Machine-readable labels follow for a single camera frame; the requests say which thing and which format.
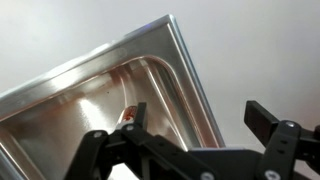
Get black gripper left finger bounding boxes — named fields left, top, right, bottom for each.
left=64, top=102, right=220, bottom=180

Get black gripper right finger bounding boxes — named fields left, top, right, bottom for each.
left=244, top=100, right=320, bottom=180

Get red soda can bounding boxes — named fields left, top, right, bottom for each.
left=116, top=106, right=137, bottom=130

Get stainless steel sink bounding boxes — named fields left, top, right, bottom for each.
left=0, top=15, right=224, bottom=180

